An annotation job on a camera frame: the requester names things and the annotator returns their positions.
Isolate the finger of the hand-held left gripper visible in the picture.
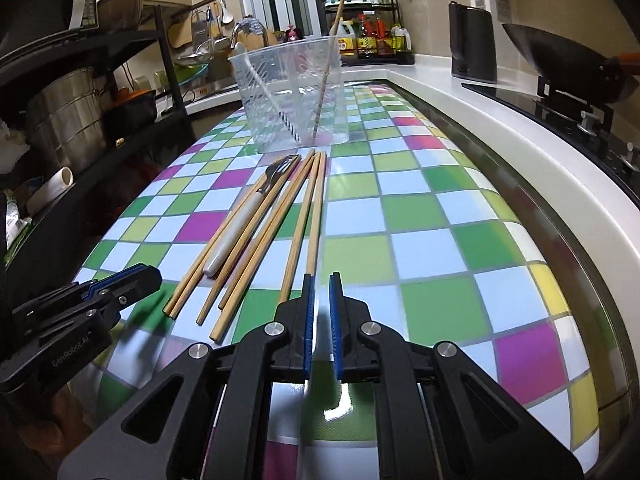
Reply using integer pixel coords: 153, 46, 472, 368
90, 263, 162, 302
97, 280, 162, 328

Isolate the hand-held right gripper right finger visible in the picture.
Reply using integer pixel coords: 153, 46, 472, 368
329, 272, 586, 480

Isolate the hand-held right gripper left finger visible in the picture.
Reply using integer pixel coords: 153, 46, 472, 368
57, 274, 316, 480

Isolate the bunch of wooden chopsticks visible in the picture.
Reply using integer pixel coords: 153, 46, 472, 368
164, 149, 321, 345

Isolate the white-handled metal fork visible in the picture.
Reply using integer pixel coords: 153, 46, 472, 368
202, 155, 301, 278

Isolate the single wooden chopstick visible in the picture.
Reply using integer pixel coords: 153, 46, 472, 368
311, 0, 347, 143
306, 150, 328, 283

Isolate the clear plastic utensil container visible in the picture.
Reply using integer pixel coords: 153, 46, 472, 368
228, 36, 351, 156

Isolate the white roll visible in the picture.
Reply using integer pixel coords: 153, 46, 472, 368
25, 166, 76, 216

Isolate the green packet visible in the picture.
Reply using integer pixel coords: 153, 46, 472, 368
5, 200, 33, 256

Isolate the checkered table cover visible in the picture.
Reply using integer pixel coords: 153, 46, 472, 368
75, 80, 631, 480

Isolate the black pot with orange lid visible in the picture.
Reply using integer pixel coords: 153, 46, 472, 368
107, 87, 158, 121

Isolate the steel stockpot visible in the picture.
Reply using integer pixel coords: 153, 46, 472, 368
25, 67, 108, 173

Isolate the green plastic basin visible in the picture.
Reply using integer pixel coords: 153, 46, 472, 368
175, 57, 213, 80

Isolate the black shelf rack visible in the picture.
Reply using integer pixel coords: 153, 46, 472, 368
0, 5, 196, 321

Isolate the wooden cutting board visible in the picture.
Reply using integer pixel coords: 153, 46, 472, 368
167, 10, 195, 50

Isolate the metal faucet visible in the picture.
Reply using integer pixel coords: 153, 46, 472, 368
231, 17, 266, 56

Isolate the metal bowl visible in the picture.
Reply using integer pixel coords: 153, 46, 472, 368
96, 0, 146, 26

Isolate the black appliance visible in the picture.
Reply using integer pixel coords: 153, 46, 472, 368
0, 0, 98, 56

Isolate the yellow oil bottle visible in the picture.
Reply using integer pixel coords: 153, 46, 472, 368
336, 19, 358, 58

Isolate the dark sauce bottle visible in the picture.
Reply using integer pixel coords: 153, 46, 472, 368
357, 15, 379, 58

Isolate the green oil bottle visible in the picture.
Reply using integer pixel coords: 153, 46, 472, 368
392, 22, 412, 54

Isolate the black stove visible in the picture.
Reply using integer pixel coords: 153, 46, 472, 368
462, 80, 640, 196

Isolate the black electric kettle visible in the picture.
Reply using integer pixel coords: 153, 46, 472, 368
447, 1, 499, 85

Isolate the black spice rack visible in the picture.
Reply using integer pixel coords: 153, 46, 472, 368
322, 0, 416, 66

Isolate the black pan support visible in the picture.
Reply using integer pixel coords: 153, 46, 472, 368
537, 75, 616, 133

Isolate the white long-handled spoon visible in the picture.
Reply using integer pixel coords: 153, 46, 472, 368
232, 42, 301, 146

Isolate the black wok with orange handle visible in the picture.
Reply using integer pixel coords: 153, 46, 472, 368
501, 22, 640, 103

